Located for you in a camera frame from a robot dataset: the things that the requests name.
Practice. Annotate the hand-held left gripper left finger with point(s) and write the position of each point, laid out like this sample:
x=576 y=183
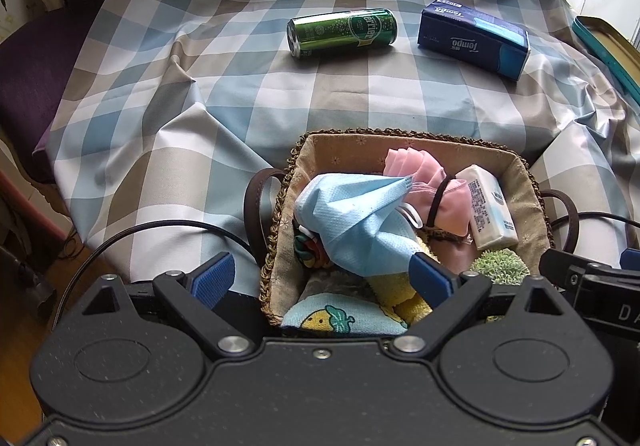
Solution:
x=215 y=276

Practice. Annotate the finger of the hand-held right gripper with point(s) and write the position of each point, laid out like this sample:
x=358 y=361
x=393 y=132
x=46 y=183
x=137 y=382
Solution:
x=560 y=271

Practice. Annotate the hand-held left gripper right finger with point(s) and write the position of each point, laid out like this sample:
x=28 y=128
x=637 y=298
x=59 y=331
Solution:
x=427 y=276

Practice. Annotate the yellow towel roll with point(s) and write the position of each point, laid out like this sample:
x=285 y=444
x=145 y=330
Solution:
x=395 y=291

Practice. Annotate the green fuzzy cloth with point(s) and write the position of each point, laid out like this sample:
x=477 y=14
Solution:
x=500 y=266

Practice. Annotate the pink cloth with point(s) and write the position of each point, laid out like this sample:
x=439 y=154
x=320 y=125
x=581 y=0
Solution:
x=450 y=206

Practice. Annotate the white tissue pack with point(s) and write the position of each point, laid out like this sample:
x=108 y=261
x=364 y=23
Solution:
x=490 y=211

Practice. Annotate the blue face mask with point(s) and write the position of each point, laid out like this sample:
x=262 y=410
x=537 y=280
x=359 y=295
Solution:
x=350 y=216

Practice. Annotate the printed cloth roll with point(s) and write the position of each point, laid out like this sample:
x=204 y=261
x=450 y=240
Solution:
x=320 y=318

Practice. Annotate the woven basket with fabric lining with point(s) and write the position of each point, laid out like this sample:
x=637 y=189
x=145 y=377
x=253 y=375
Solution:
x=350 y=150

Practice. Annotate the checked tablecloth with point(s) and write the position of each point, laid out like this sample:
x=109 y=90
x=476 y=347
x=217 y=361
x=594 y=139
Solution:
x=200 y=75

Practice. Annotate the teal metal tin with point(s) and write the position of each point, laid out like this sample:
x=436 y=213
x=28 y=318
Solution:
x=605 y=50

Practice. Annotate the navy tissue box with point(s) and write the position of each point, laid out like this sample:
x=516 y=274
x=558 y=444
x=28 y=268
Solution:
x=465 y=40

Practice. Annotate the green drink can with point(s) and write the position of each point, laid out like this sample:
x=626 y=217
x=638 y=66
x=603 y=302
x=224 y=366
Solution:
x=340 y=33

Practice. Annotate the purple upholstered chair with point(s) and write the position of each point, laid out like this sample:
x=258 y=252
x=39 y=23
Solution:
x=30 y=65

